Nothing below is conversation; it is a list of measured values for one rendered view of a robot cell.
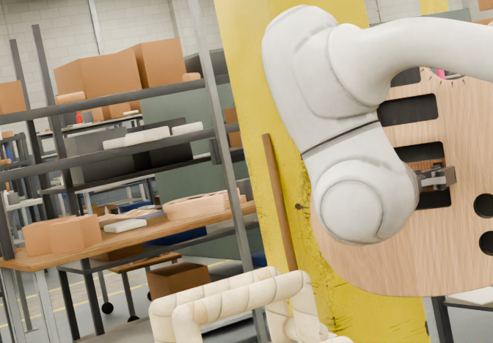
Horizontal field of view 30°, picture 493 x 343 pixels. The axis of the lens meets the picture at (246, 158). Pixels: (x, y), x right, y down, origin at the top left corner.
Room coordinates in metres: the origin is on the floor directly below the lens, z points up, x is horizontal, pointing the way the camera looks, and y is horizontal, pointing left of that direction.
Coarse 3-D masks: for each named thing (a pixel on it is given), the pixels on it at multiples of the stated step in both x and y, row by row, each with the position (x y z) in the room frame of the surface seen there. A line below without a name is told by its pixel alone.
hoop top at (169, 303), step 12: (240, 276) 1.25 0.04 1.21; (252, 276) 1.26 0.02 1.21; (264, 276) 1.26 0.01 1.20; (204, 288) 1.23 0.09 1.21; (216, 288) 1.23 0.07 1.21; (228, 288) 1.24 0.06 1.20; (156, 300) 1.20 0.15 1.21; (168, 300) 1.20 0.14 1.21; (180, 300) 1.21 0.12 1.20; (192, 300) 1.21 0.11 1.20; (156, 312) 1.19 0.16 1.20; (168, 312) 1.19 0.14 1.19
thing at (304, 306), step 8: (304, 288) 1.19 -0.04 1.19; (312, 288) 1.20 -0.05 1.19; (296, 296) 1.19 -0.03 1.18; (304, 296) 1.19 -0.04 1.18; (312, 296) 1.20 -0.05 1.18; (296, 304) 1.19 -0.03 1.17; (304, 304) 1.19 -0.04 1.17; (312, 304) 1.20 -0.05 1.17; (296, 312) 1.20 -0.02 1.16; (304, 312) 1.19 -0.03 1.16; (312, 312) 1.19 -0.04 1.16; (296, 320) 1.20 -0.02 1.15; (304, 320) 1.19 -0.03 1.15; (312, 320) 1.19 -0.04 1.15; (296, 328) 1.20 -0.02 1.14; (304, 328) 1.19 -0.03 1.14; (312, 328) 1.19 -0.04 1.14; (304, 336) 1.19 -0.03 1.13; (312, 336) 1.19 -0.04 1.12
